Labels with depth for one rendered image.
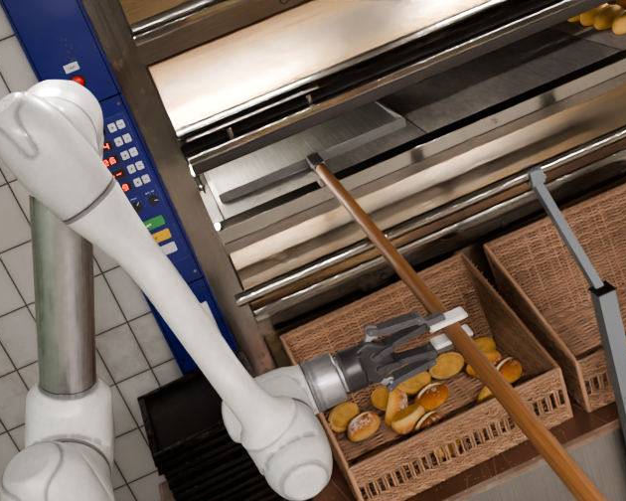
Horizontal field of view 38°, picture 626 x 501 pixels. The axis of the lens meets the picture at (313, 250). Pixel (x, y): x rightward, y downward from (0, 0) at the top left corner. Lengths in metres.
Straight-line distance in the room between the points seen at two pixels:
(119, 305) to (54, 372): 0.72
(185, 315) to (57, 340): 0.33
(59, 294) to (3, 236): 0.72
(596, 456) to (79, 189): 1.44
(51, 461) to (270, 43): 1.13
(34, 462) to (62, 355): 0.19
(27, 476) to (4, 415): 0.95
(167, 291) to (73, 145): 0.25
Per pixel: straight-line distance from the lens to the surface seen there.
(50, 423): 1.68
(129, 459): 2.58
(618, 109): 2.61
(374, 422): 2.37
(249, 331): 2.43
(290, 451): 1.35
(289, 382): 1.51
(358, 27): 2.24
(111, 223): 1.36
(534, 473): 2.24
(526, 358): 2.37
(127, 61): 2.16
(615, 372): 2.12
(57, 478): 1.54
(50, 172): 1.32
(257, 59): 2.20
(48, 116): 1.33
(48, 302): 1.59
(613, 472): 2.35
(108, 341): 2.39
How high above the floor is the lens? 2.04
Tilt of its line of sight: 25 degrees down
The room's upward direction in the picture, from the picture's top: 21 degrees counter-clockwise
